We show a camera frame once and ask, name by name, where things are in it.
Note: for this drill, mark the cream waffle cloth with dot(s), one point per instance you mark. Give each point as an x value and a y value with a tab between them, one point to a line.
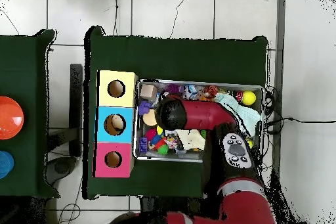
191	140

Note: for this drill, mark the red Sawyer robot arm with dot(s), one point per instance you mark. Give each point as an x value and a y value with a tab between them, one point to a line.
204	115

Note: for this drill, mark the shallow clear mesh bin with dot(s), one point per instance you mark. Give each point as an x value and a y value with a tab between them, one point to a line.
168	157

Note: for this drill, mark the wooden box with three holes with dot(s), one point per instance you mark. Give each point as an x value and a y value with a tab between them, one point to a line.
126	129

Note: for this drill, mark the round tan wooden disc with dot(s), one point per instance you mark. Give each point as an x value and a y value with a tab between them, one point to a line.
148	118

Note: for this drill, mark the purple spiky ball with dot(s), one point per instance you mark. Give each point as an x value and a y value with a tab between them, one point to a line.
173	88

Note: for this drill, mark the purple toy block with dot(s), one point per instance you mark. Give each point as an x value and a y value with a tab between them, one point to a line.
143	107

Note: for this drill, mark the plain wooden cube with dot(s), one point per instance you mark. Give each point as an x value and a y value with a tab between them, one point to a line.
148	91

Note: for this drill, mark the crushed clear plastic bottle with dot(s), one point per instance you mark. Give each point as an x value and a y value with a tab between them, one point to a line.
190	90

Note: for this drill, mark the orange tiger plush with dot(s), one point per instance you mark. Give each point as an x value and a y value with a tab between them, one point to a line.
211	91

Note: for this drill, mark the dark green table cloth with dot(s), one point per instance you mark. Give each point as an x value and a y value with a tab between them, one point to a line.
26	76
183	58

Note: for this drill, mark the light blue waffle cloth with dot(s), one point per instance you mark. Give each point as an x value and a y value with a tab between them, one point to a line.
249	116

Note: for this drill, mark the yellow ball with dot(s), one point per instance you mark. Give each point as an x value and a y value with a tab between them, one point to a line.
248	98
250	143

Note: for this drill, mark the grey stand foot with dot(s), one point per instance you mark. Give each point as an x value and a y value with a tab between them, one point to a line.
61	167

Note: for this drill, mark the orange plastic bowl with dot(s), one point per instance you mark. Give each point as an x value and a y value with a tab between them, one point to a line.
10	117

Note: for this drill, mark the blue ribbed cup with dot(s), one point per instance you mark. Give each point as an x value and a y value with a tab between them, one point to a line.
5	165

